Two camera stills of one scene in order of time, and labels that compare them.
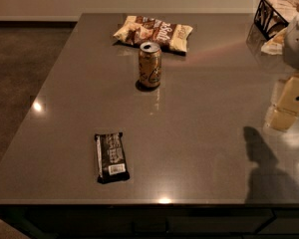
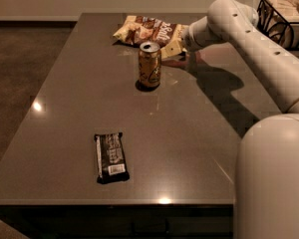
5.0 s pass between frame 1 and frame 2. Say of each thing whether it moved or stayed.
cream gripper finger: moved
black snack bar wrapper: stayed
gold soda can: stayed
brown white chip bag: stayed
